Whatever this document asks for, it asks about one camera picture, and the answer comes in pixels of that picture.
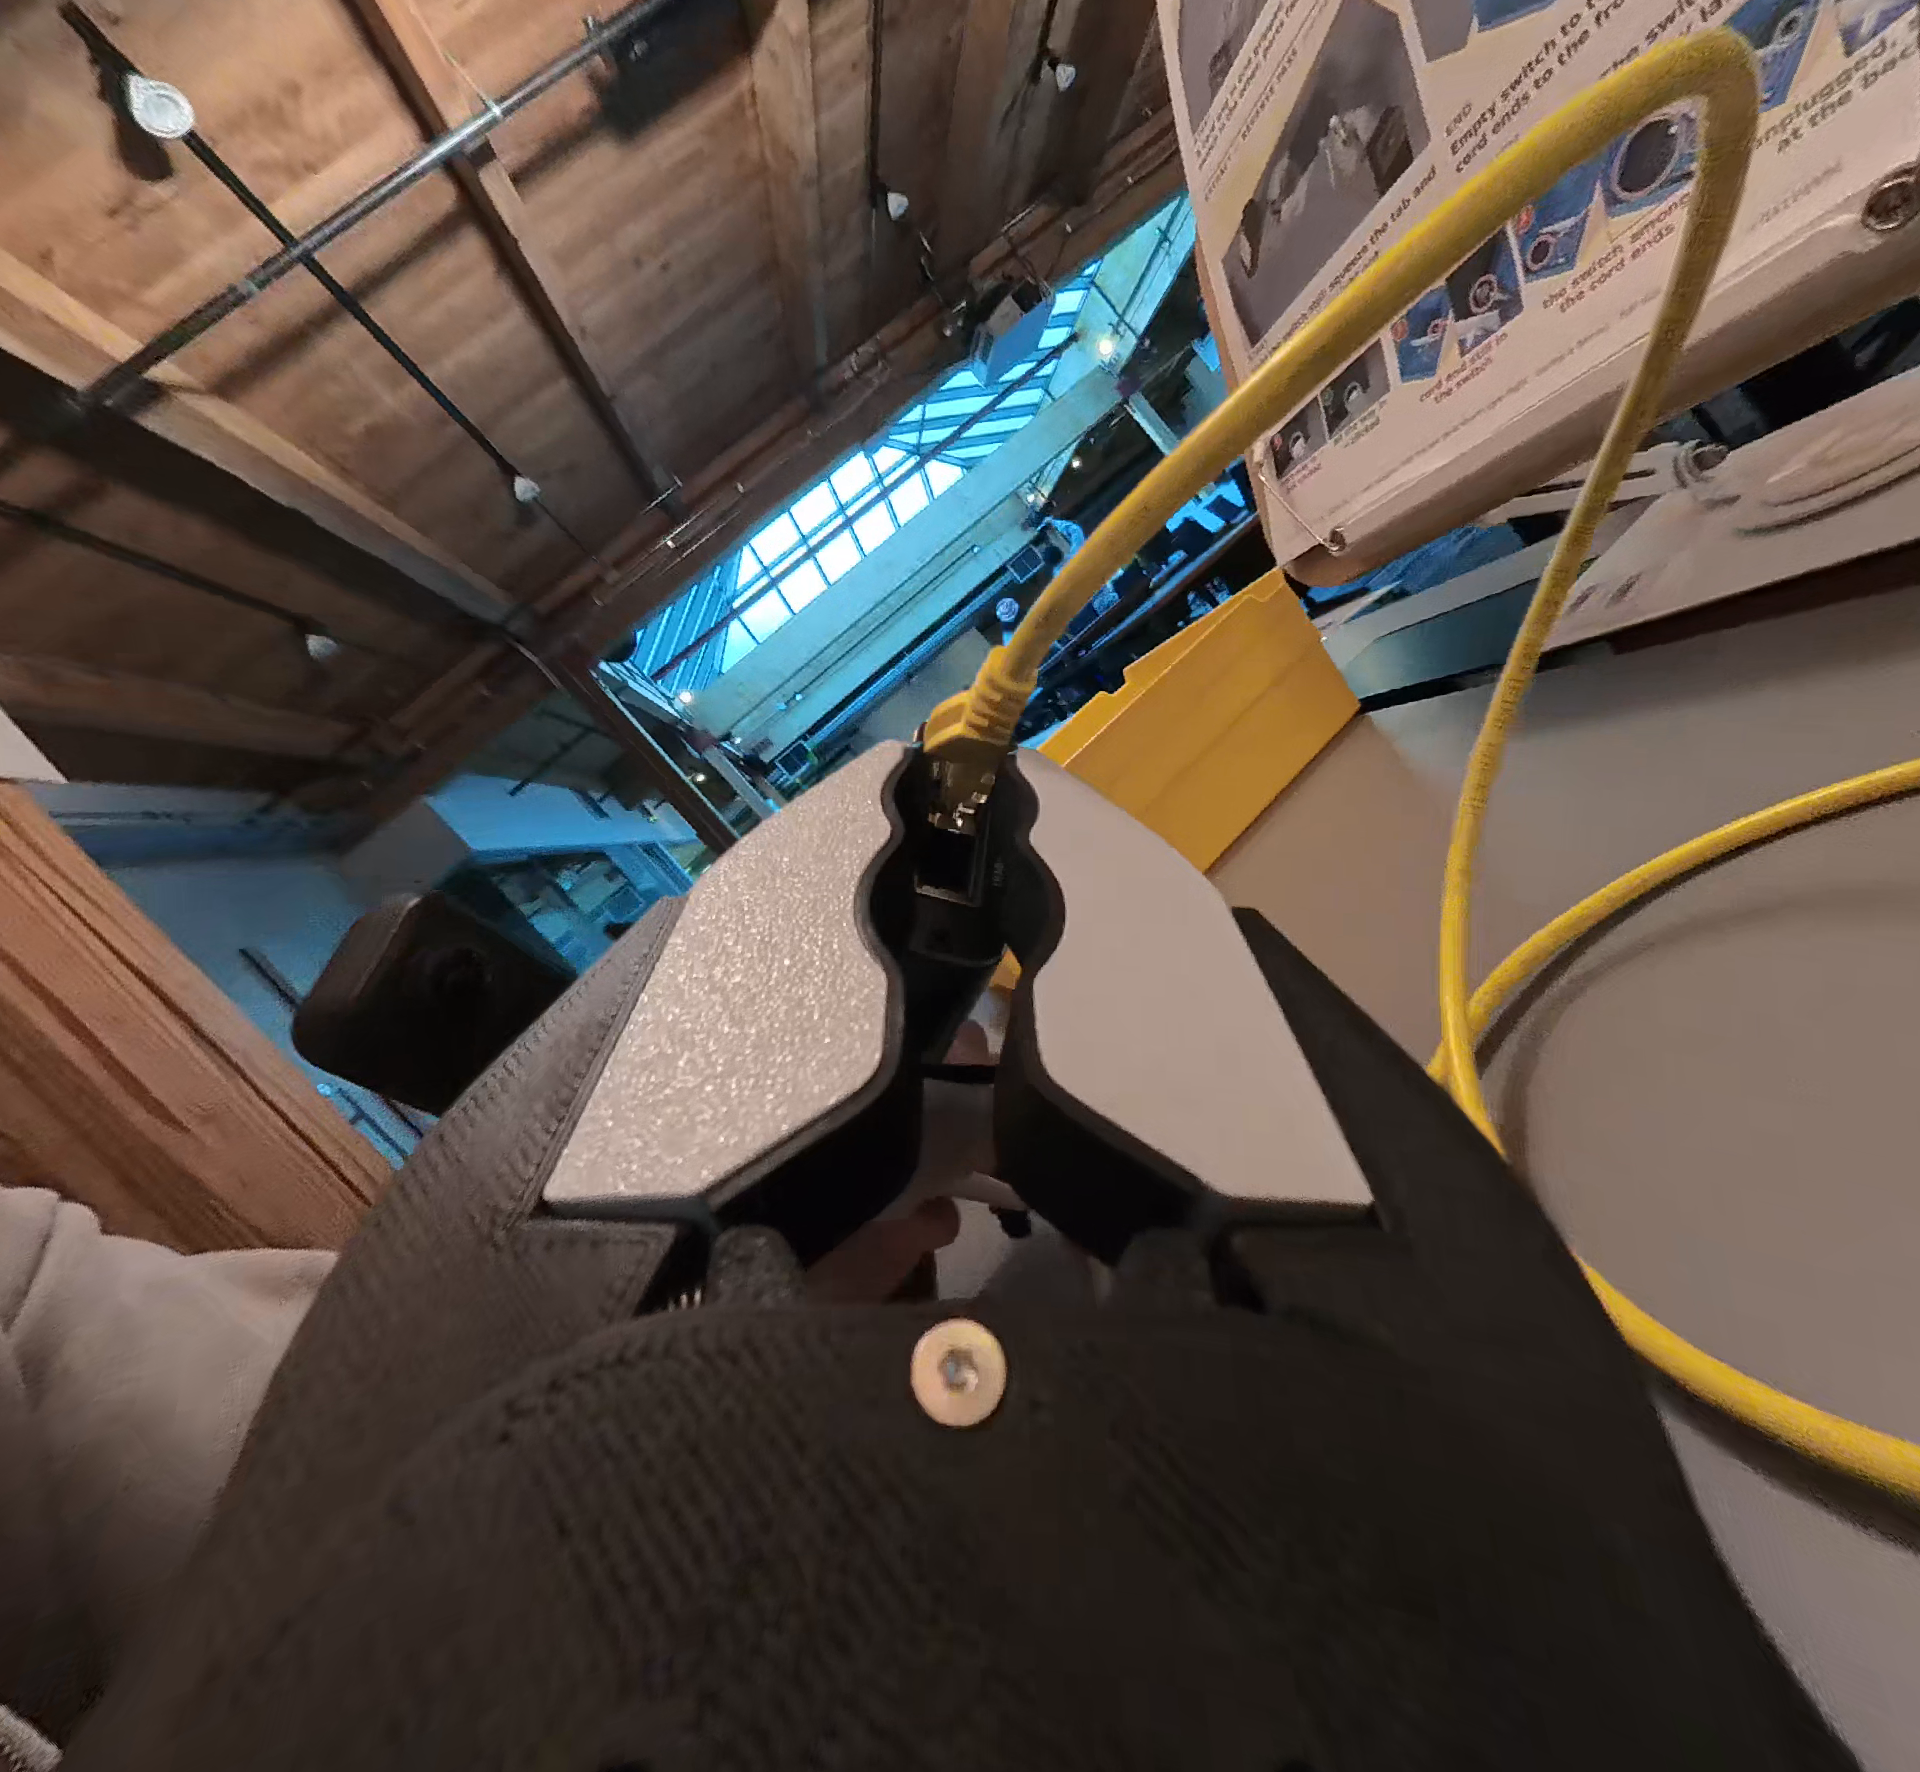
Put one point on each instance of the person's left hand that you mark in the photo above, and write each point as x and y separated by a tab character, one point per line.
894	1255

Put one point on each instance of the white clipboard stand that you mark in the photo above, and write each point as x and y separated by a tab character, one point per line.
1800	498

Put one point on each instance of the person's left forearm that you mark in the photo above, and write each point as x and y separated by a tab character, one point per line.
120	1427

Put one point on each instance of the black ethernet splitter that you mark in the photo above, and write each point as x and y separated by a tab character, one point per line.
954	948

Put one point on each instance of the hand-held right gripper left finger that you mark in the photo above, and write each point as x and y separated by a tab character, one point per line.
749	1021

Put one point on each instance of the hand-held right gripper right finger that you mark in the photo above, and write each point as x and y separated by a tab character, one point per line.
1185	1038

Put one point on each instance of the black lamp rail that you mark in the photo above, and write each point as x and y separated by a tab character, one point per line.
376	329

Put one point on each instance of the instruction sheet clipboard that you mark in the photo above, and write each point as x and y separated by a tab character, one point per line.
1501	77

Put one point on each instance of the black ceiling pipe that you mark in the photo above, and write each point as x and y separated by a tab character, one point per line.
451	147

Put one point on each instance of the yellow storage bin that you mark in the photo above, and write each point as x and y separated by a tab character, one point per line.
1214	738

